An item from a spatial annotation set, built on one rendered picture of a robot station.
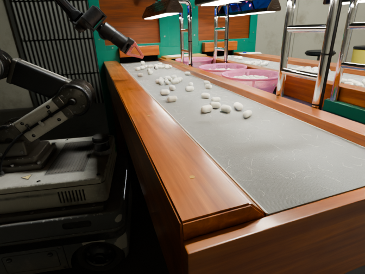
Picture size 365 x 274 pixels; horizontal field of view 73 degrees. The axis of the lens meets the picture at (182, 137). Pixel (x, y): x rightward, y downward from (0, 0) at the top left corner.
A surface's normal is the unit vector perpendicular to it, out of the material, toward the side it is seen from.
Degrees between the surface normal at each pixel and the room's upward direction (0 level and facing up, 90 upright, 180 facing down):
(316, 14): 90
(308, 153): 0
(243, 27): 90
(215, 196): 0
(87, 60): 90
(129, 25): 90
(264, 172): 0
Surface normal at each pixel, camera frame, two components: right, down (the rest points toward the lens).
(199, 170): -0.04, -0.92
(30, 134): 0.14, 0.39
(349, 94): -0.94, 0.16
